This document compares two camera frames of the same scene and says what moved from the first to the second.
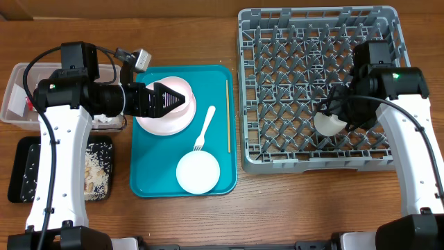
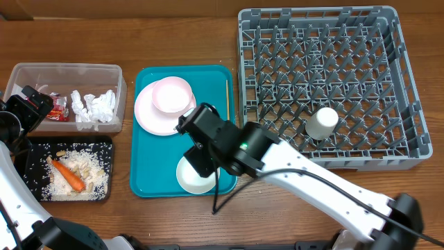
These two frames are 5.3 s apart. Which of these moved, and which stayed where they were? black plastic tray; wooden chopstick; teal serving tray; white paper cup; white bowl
Moved: white paper cup
Stayed: teal serving tray; wooden chopstick; white bowl; black plastic tray
